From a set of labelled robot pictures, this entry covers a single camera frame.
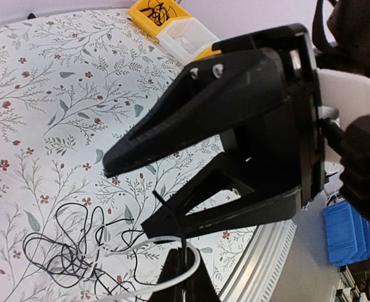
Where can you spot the floral patterned table mat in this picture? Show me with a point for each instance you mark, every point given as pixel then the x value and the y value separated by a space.
pixel 71 85

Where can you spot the front aluminium rail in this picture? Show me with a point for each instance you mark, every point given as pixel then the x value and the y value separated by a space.
pixel 259 269

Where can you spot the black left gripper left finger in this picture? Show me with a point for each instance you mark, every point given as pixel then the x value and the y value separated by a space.
pixel 174 266

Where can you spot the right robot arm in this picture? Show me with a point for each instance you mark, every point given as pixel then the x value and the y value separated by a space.
pixel 341 46

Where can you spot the yellow plastic bin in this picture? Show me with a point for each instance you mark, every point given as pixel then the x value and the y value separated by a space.
pixel 152 16
pixel 208 52

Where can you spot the blue plastic bin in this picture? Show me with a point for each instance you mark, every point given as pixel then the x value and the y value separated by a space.
pixel 347 233

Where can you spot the far yellow plastic bin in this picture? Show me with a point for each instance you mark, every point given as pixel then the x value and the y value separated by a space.
pixel 152 16

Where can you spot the near yellow plastic bin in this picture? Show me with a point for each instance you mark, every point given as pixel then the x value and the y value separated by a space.
pixel 208 52

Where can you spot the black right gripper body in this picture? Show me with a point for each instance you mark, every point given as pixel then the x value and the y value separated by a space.
pixel 286 138

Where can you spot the white translucent plastic bin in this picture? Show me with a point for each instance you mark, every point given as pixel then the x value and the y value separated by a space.
pixel 185 39

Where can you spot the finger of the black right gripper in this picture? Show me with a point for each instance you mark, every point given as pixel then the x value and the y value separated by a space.
pixel 208 97
pixel 227 194

